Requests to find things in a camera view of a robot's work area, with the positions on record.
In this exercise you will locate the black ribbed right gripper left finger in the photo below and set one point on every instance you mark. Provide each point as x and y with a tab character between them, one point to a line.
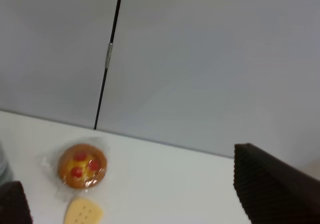
14	205

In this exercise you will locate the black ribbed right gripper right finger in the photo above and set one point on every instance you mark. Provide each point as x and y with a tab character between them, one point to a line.
271	191

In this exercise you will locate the toy fruit tart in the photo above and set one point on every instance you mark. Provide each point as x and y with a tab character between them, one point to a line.
76	167

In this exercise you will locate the yellow toy cheese wedge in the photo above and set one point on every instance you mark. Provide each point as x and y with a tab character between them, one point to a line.
83	211

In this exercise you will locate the black wall seam strip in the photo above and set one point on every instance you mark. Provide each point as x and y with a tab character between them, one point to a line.
107	60

